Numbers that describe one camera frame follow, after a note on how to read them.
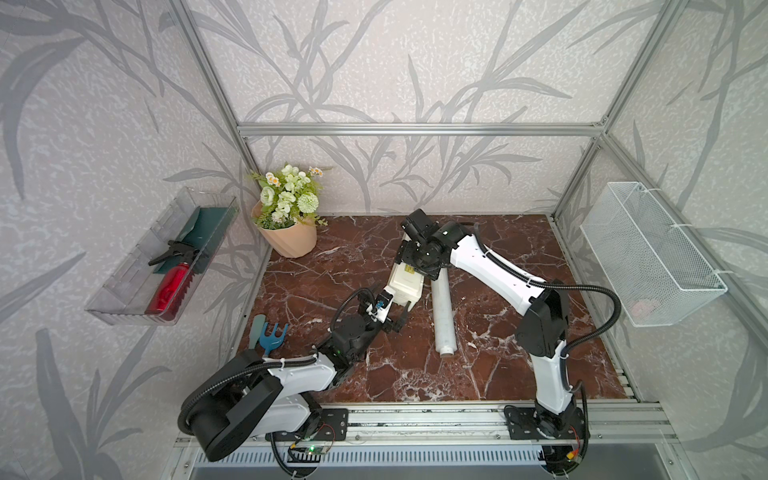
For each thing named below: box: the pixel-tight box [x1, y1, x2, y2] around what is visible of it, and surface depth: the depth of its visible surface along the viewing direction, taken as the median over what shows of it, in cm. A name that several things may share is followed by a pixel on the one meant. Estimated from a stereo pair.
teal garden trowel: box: [248, 314, 267, 350], surface depth 91 cm
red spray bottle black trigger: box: [145, 240, 200, 321], surface depth 61 cm
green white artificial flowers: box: [249, 164, 329, 230], surface depth 90 cm
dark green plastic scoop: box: [153, 206, 238, 275], surface depth 71 cm
